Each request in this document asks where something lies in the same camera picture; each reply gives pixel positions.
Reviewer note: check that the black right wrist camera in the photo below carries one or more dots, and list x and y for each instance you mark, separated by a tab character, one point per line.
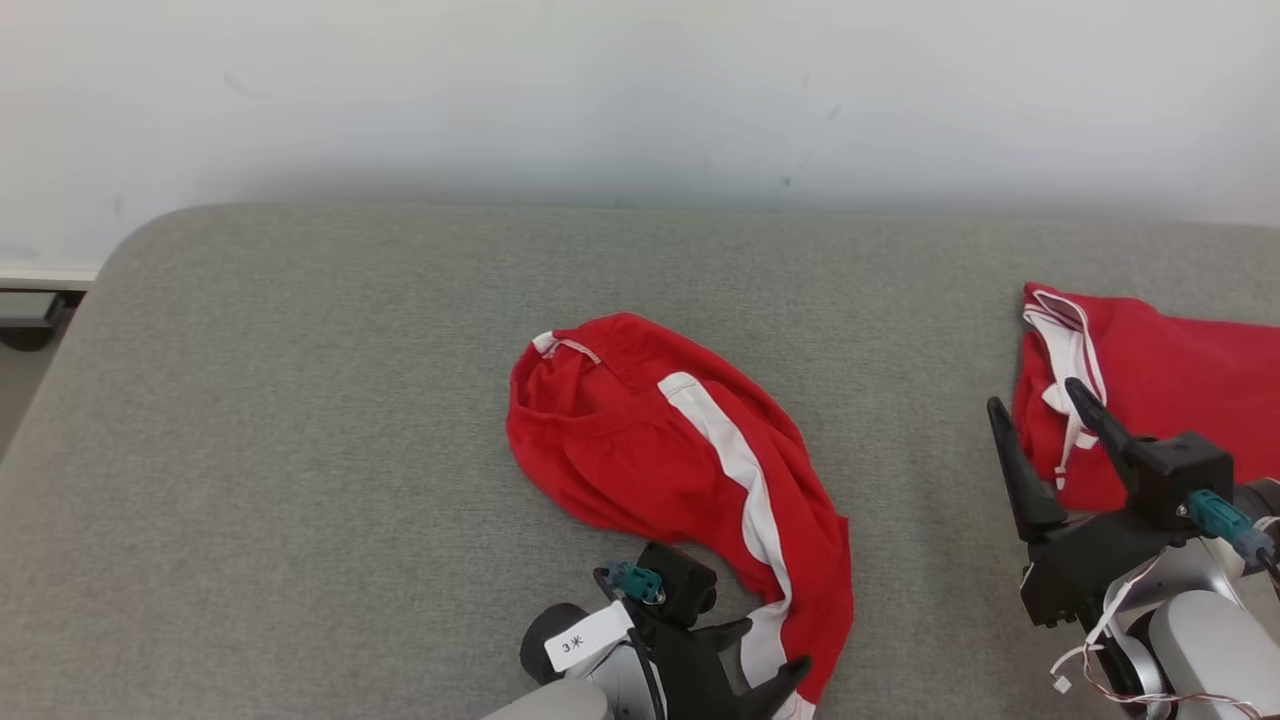
1185	475

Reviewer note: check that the red shorts with white stripe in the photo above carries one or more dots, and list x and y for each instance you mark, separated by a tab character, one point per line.
620	450

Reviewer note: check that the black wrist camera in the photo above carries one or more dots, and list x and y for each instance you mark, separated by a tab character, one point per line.
685	580
1185	475

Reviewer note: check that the white wall baseboard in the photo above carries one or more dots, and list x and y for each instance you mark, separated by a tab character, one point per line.
45	277

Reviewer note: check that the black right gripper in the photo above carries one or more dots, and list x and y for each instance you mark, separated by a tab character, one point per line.
1080	570

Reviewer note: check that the red basketball jersey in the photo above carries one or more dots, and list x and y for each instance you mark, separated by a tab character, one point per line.
1180	390

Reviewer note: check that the white paper label tag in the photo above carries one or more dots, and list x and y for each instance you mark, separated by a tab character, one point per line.
590	638

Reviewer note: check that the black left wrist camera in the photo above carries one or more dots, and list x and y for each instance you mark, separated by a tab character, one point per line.
685	580

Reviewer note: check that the teal right camera connector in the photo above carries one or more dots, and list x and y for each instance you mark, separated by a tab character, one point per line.
1225	520

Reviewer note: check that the grey fabric sofa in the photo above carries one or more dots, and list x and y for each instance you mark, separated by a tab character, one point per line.
300	450

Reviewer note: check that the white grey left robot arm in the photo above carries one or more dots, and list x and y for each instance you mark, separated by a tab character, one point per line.
560	705

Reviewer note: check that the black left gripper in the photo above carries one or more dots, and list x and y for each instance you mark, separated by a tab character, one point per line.
700	680

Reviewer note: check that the teal camera connector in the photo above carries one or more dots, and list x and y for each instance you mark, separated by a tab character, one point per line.
1225	520
638	582

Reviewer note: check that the teal left camera connector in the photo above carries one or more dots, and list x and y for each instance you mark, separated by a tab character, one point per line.
638	582

